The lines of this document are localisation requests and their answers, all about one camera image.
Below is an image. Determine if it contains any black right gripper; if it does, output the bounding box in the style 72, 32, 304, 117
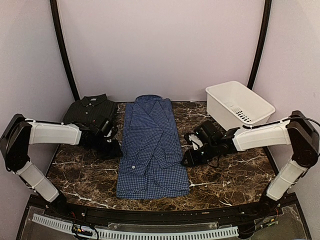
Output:
180, 140, 218, 168

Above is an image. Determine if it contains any blue checked long sleeve shirt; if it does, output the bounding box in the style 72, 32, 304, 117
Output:
116, 95, 190, 200

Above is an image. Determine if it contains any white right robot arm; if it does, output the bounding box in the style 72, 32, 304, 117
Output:
181, 110, 320, 217

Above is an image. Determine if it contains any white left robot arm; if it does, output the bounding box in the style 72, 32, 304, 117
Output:
0, 113, 122, 218

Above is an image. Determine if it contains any black striped folded shirt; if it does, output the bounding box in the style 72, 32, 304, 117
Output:
62, 94, 118, 127

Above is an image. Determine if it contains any white plastic basket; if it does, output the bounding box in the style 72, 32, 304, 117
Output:
205, 81, 276, 130

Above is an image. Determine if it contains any black front table rail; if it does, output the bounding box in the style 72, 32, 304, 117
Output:
27, 194, 298, 227

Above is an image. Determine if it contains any white slotted cable duct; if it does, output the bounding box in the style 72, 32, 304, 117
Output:
32, 213, 239, 240

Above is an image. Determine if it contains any black left frame post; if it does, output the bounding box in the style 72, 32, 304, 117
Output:
49, 0, 80, 101

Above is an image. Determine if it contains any black frame post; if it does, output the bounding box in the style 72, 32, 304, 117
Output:
246, 0, 272, 90
49, 0, 80, 101

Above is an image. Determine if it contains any black right frame post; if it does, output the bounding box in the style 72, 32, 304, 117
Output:
246, 0, 272, 90

